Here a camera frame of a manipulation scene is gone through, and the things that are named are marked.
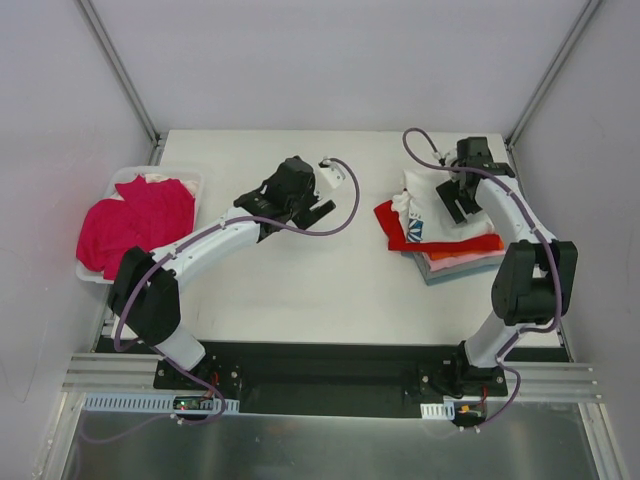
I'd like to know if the white t-shirt with flower print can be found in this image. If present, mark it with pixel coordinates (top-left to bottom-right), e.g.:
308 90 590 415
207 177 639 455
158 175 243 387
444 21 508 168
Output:
391 169 496 243

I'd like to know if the orange t-shirt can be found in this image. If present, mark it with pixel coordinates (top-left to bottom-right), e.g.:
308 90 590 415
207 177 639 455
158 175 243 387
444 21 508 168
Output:
427 251 479 261

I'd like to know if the red t-shirt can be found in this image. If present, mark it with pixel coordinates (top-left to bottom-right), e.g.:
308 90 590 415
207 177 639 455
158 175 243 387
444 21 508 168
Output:
374 201 504 256

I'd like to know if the grey t-shirt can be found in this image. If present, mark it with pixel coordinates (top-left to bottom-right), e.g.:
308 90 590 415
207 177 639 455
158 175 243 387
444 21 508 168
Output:
413 252 503 285

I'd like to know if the pink t-shirt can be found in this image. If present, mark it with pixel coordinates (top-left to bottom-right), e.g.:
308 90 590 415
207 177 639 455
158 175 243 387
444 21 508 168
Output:
418 251 505 272

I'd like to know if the blue-grey t-shirt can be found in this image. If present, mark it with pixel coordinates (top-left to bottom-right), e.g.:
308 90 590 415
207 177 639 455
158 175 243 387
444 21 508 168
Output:
424 265 498 286

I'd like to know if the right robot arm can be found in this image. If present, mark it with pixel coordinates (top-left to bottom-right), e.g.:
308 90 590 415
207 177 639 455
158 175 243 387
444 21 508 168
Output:
441 162 577 395

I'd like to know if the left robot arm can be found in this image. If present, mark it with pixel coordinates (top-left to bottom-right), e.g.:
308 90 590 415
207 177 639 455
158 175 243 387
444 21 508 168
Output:
109 186 341 389

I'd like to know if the white plastic basket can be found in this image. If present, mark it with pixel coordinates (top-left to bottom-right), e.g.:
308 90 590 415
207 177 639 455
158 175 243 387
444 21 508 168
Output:
73 163 207 287

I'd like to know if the magenta t-shirt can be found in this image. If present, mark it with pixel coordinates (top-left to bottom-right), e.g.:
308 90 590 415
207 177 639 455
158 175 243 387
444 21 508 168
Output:
77 174 197 281

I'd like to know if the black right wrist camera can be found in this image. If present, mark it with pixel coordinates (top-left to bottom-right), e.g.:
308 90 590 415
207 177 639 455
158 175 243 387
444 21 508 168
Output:
456 136 493 164

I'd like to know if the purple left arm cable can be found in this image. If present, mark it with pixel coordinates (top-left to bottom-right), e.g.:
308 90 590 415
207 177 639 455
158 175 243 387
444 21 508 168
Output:
79 157 362 444

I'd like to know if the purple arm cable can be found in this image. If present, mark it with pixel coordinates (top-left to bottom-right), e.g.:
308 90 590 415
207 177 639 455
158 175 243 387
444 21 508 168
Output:
402 127 562 439
79 157 362 444

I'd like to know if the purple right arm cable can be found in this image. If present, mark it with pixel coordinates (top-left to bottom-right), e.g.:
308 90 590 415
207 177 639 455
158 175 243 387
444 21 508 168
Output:
402 127 562 439

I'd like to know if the left rear frame post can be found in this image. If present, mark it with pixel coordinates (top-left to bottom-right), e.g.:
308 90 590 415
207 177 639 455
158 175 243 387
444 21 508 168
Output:
74 0 162 149

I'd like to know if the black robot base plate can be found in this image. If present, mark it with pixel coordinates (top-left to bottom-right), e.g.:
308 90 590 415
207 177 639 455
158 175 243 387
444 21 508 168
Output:
153 341 507 418

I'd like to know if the grey aluminium frame post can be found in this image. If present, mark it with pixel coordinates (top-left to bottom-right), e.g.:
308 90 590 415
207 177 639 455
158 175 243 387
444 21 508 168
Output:
505 0 605 152

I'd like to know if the white slotted cable duct right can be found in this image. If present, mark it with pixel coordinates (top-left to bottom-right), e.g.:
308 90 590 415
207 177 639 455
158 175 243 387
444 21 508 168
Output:
420 402 455 421

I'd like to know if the white slotted cable duct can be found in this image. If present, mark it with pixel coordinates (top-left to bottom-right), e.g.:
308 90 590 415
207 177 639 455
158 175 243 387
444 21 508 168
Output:
84 393 222 415
420 402 455 421

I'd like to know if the white slotted cable duct left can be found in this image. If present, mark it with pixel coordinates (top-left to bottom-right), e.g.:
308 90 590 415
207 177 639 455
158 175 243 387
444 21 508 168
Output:
84 393 222 415

